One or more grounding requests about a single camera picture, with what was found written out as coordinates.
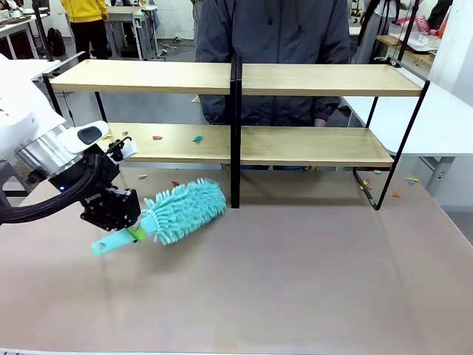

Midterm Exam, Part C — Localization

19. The bystander in yellow jacket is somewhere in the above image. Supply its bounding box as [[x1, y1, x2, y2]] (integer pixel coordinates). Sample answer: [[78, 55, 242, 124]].
[[60, 0, 111, 61]]

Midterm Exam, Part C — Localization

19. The wooden shelf unit black frame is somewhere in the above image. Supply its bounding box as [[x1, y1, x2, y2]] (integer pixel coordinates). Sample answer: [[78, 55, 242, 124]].
[[41, 55, 237, 209], [234, 55, 432, 212]]

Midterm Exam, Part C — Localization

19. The person's left forearm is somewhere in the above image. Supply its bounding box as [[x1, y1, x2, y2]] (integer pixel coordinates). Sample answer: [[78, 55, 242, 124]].
[[313, 47, 352, 126]]

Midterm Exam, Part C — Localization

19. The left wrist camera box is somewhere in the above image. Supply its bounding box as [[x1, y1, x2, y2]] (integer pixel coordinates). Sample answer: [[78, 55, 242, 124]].
[[109, 137, 140, 164]]

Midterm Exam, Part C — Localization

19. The teal chenille duster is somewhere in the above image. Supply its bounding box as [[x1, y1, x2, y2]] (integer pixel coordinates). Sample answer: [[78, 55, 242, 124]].
[[91, 177, 228, 257]]

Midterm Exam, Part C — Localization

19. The bystander in grey clothes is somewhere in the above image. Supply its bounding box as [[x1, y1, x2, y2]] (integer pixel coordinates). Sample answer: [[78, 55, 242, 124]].
[[353, 0, 400, 64]]

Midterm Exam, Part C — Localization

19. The black tripod pole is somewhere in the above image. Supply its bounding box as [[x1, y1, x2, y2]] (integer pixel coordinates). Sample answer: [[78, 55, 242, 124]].
[[31, 0, 55, 62]]

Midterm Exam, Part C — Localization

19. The person in grey jacket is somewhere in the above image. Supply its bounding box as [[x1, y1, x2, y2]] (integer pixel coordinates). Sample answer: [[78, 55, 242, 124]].
[[194, 0, 352, 172]]

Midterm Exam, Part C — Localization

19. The person's right forearm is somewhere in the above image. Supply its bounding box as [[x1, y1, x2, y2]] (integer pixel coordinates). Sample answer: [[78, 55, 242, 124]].
[[195, 47, 232, 126]]

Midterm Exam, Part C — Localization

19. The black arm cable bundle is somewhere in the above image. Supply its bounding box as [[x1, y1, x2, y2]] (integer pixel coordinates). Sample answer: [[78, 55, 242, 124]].
[[0, 164, 112, 226]]

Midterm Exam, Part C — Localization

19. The white-framed background desk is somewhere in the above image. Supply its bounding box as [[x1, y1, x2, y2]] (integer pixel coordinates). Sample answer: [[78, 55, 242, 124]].
[[105, 5, 162, 60]]

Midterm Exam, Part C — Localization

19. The black stand pole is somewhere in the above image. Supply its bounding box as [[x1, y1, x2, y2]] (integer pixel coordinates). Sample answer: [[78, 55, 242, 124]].
[[391, 0, 422, 70]]

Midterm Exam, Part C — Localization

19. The wooden background table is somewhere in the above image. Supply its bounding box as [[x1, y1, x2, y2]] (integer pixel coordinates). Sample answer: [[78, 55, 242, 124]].
[[376, 33, 437, 70]]

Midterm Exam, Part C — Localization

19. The grey background desk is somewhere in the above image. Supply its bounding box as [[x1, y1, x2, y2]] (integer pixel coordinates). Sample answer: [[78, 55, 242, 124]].
[[0, 13, 51, 60]]

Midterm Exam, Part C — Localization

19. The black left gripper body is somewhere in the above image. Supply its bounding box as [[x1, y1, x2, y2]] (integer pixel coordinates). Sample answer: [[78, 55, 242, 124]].
[[47, 143, 143, 233]]

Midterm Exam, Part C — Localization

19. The white table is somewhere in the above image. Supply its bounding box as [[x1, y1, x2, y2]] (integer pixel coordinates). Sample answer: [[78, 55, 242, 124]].
[[341, 83, 473, 186]]

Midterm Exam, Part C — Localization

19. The black backpack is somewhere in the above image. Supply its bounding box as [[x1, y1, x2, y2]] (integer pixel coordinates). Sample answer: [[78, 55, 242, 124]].
[[46, 27, 67, 57]]

